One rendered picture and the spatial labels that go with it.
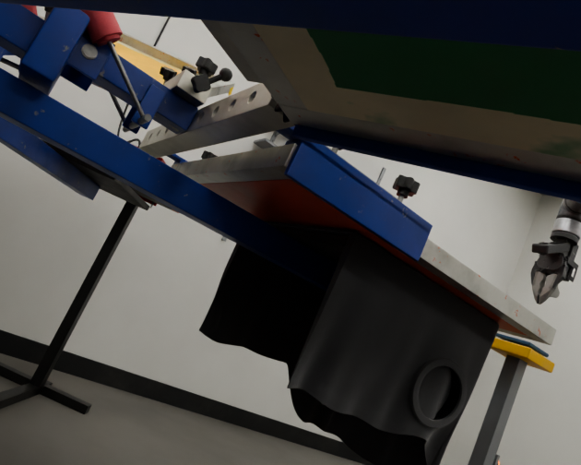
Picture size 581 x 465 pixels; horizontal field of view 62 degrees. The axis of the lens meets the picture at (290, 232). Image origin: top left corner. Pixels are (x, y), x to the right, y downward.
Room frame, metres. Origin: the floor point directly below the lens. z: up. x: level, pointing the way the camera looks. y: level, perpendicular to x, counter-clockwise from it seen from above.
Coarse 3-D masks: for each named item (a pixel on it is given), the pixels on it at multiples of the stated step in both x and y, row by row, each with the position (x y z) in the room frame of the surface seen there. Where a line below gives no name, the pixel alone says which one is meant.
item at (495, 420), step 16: (512, 352) 1.23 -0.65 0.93; (528, 352) 1.20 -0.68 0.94; (512, 368) 1.27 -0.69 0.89; (544, 368) 1.24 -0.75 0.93; (496, 384) 1.29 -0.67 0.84; (512, 384) 1.26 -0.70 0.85; (496, 400) 1.28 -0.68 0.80; (512, 400) 1.27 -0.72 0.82; (496, 416) 1.27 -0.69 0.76; (480, 432) 1.29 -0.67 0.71; (496, 432) 1.26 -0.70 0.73; (480, 448) 1.28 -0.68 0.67; (496, 448) 1.27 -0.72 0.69; (480, 464) 1.26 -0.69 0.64; (496, 464) 1.28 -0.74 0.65
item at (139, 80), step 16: (112, 64) 0.77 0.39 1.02; (128, 64) 0.78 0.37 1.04; (96, 80) 0.80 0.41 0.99; (112, 80) 0.77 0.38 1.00; (144, 80) 0.80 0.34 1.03; (128, 96) 0.80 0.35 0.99; (176, 96) 0.83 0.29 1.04; (160, 112) 0.82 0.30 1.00; (176, 112) 0.83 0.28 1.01; (192, 112) 0.84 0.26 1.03; (176, 128) 0.86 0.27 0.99
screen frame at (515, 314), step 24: (192, 168) 1.02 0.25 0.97; (216, 168) 0.89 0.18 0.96; (240, 168) 0.79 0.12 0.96; (264, 168) 0.72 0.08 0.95; (432, 264) 0.83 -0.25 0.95; (456, 264) 0.86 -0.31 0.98; (456, 288) 0.92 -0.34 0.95; (480, 288) 0.91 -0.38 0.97; (504, 312) 0.95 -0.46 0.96; (528, 312) 0.99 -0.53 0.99; (528, 336) 1.06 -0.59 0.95; (552, 336) 1.05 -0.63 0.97
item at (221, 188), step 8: (200, 184) 1.05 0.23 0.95; (208, 184) 1.01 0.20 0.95; (216, 184) 0.98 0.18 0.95; (224, 184) 0.95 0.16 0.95; (216, 192) 1.07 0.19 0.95; (224, 192) 1.02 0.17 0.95; (232, 192) 0.99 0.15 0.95; (240, 192) 0.96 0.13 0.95; (232, 200) 1.07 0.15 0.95; (240, 200) 1.04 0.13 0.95; (248, 200) 1.00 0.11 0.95; (248, 208) 1.07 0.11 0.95; (256, 208) 1.03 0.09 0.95; (264, 208) 1.00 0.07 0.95; (256, 216) 1.13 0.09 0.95; (264, 216) 1.09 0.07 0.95; (272, 216) 1.04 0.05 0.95
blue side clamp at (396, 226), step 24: (288, 144) 0.69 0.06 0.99; (312, 144) 0.66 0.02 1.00; (288, 168) 0.66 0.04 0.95; (312, 168) 0.67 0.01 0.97; (336, 168) 0.69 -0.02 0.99; (312, 192) 0.68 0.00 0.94; (336, 192) 0.70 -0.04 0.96; (360, 192) 0.72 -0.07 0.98; (384, 192) 0.74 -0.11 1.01; (360, 216) 0.73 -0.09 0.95; (384, 216) 0.75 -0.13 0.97; (408, 216) 0.77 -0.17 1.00; (384, 240) 0.77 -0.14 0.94; (408, 240) 0.78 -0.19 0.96
